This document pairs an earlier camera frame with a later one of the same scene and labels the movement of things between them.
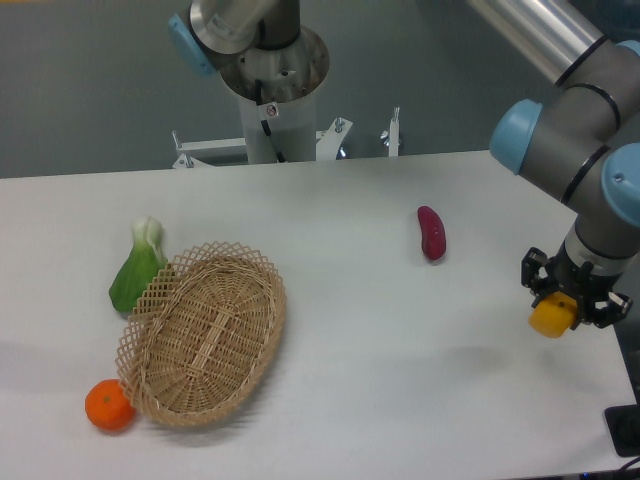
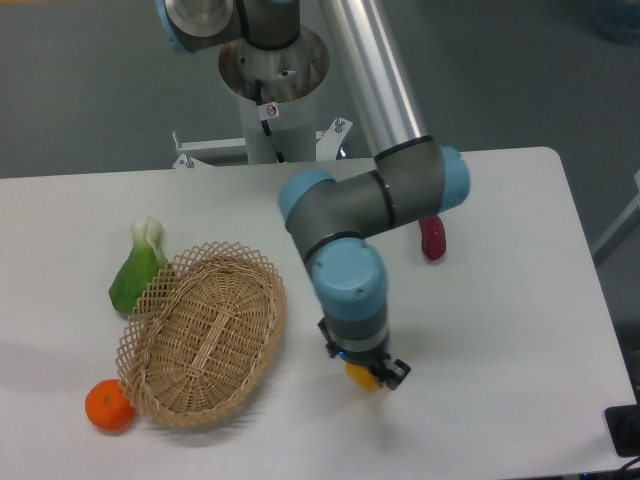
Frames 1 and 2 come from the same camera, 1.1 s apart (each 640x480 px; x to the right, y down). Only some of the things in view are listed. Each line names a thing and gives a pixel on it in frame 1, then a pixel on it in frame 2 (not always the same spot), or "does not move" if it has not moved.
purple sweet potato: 432,233 does not move
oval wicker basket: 203,332 does not move
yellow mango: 553,315 -> 363,377
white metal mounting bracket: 328,145 does not move
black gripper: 586,286 -> 376,359
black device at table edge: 624,424 does not move
